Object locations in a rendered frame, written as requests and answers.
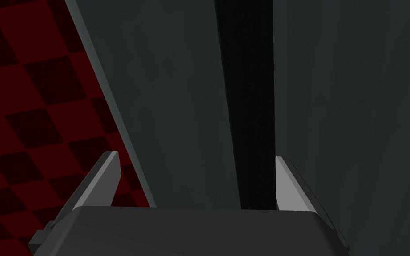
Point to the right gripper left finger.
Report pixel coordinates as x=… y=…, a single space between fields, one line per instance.
x=100 y=185

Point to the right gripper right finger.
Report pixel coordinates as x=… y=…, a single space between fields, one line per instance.
x=290 y=197

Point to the dark grey cupboard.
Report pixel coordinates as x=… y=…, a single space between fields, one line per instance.
x=176 y=106

